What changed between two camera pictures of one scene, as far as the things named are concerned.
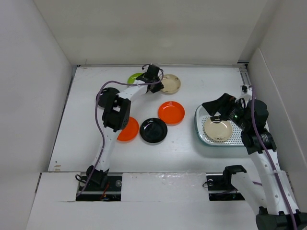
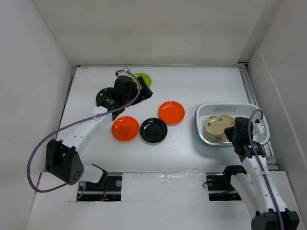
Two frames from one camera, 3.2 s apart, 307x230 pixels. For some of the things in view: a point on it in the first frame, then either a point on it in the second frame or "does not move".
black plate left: [107, 97] does not move
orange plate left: [131, 130] does not move
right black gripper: [222, 104] → [228, 132]
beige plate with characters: [171, 84] → [217, 124]
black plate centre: [153, 130] does not move
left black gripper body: [156, 80] → [128, 98]
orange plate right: [171, 112] does not move
